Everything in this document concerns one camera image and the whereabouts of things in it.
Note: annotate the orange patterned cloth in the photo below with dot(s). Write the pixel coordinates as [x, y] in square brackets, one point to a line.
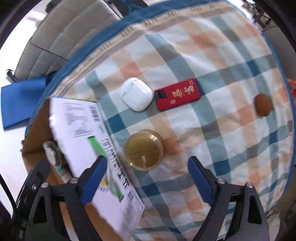
[292, 85]

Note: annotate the white earbuds case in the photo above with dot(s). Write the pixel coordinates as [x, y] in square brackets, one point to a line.
[136, 94]

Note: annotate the white cardboard box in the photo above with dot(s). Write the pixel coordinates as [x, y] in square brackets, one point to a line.
[80, 134]

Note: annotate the gold round tin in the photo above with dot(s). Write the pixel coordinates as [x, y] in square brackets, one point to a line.
[144, 150]

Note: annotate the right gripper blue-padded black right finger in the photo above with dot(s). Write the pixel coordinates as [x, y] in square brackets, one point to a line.
[248, 221]

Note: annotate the grey fabric sofa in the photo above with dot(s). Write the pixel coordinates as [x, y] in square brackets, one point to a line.
[66, 28]

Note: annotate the blue fabric bag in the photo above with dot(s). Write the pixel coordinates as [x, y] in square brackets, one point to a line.
[18, 100]

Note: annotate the red cigarette box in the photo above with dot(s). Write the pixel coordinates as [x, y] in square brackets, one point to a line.
[177, 94]

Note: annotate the brown round stone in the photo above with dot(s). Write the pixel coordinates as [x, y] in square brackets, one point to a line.
[262, 105]

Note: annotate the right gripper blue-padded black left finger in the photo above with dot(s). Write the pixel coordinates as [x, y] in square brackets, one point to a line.
[45, 220]

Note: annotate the plaid checkered tablecloth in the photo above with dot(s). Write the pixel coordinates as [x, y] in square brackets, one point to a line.
[213, 42]

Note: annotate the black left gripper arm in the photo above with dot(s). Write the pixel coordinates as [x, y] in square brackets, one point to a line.
[13, 226]

